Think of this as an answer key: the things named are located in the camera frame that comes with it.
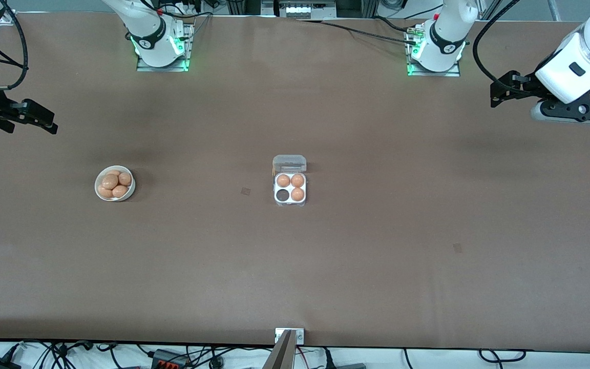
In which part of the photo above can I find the grey camera pole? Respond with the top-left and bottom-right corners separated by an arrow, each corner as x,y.
263,331 -> 296,369

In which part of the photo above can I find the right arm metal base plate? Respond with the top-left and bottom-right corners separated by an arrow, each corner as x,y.
136,23 -> 192,72

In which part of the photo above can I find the white power strip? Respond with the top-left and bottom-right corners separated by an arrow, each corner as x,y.
275,0 -> 338,20

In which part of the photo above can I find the black looped cable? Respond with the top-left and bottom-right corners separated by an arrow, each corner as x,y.
478,350 -> 527,363

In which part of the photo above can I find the black orange connector block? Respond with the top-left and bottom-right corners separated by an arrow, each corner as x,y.
152,350 -> 189,369

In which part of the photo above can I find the clear plastic egg box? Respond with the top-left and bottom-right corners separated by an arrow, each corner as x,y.
272,154 -> 308,208

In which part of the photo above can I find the thick black cable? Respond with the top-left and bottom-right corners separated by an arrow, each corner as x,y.
295,18 -> 418,47

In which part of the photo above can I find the thin black cable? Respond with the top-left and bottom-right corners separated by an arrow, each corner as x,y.
374,15 -> 418,34

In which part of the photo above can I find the black cable tangle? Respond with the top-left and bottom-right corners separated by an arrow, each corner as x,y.
24,340 -> 93,369

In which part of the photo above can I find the small metal clamp bracket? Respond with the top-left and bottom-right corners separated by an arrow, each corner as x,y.
275,328 -> 305,345

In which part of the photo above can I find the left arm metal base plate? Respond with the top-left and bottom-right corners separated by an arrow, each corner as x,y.
406,23 -> 461,77

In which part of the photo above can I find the white bowl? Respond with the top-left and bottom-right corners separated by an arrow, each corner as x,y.
94,165 -> 136,202

